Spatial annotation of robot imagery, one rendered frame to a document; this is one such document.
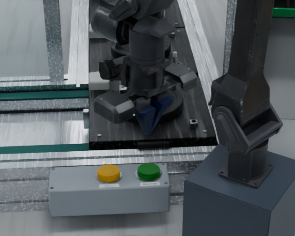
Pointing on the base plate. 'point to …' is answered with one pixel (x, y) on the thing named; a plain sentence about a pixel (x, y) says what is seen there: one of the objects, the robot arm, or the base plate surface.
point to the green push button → (148, 171)
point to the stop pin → (86, 118)
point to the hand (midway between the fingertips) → (147, 117)
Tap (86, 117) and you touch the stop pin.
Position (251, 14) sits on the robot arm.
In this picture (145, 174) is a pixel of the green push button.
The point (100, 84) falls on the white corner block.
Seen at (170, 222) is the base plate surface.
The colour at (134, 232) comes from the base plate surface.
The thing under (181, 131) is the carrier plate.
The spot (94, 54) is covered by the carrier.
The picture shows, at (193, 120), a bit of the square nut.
